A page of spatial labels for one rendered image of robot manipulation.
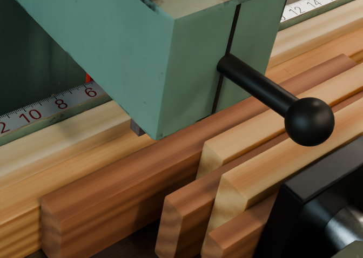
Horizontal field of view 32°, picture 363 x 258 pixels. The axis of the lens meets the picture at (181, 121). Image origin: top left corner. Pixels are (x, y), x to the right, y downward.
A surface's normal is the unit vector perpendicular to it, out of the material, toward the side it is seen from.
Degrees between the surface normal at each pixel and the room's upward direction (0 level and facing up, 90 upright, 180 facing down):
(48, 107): 0
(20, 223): 90
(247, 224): 0
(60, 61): 90
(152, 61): 90
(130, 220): 90
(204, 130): 0
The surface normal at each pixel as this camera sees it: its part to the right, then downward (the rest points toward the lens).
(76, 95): 0.14, -0.72
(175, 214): -0.77, 0.36
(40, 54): 0.62, 0.60
